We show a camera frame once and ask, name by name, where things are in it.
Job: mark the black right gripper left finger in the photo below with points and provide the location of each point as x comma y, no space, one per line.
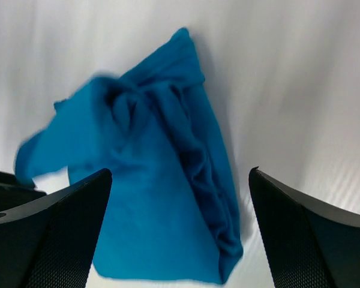
50,241

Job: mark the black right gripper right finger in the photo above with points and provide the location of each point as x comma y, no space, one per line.
308,242

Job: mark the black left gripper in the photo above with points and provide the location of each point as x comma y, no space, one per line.
13,193

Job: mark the bright blue t-shirt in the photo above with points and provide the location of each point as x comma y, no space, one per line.
172,212

